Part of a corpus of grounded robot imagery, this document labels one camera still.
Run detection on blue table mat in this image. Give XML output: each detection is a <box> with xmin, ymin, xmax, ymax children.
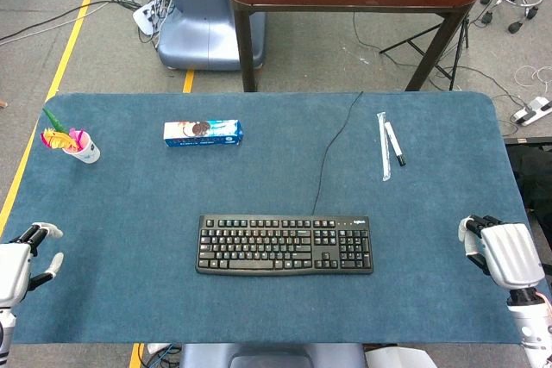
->
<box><xmin>0</xmin><ymin>90</ymin><xmax>552</xmax><ymax>346</ymax></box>

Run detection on white paper cup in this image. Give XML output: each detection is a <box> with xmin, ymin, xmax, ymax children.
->
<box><xmin>62</xmin><ymin>130</ymin><xmax>102</xmax><ymax>165</ymax></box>

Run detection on grey robot torso base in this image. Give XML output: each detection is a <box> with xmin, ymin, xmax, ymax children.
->
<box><xmin>179</xmin><ymin>343</ymin><xmax>367</xmax><ymax>368</ymax></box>

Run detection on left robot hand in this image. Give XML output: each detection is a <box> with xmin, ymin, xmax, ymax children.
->
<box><xmin>0</xmin><ymin>221</ymin><xmax>65</xmax><ymax>309</ymax></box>

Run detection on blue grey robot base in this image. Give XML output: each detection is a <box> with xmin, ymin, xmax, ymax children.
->
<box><xmin>155</xmin><ymin>0</ymin><xmax>267</xmax><ymax>72</ymax></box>

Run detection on wrapped drinking straw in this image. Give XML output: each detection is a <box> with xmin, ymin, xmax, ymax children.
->
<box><xmin>375</xmin><ymin>111</ymin><xmax>392</xmax><ymax>182</ymax></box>

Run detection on black tripod stand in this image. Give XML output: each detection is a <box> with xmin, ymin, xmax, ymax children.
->
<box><xmin>379</xmin><ymin>16</ymin><xmax>471</xmax><ymax>91</ymax></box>

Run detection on blue cookie box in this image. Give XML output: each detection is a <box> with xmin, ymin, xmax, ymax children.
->
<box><xmin>162</xmin><ymin>119</ymin><xmax>245</xmax><ymax>148</ymax></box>

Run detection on white power strip with plugs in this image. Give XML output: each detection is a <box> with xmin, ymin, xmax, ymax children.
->
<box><xmin>132</xmin><ymin>0</ymin><xmax>173</xmax><ymax>37</ymax></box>

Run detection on colourful paper flowers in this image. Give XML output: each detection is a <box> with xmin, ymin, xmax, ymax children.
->
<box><xmin>40</xmin><ymin>107</ymin><xmax>88</xmax><ymax>154</ymax></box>

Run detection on black keyboard cable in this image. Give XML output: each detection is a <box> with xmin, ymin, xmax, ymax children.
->
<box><xmin>311</xmin><ymin>90</ymin><xmax>365</xmax><ymax>216</ymax></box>

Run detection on white marker with black cap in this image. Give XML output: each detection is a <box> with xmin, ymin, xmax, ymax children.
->
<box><xmin>383</xmin><ymin>121</ymin><xmax>407</xmax><ymax>167</ymax></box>

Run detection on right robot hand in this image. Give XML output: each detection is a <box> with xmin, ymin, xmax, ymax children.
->
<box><xmin>457</xmin><ymin>214</ymin><xmax>546</xmax><ymax>293</ymax></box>

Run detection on black computer keyboard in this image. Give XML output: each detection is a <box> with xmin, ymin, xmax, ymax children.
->
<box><xmin>195</xmin><ymin>214</ymin><xmax>375</xmax><ymax>277</ymax></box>

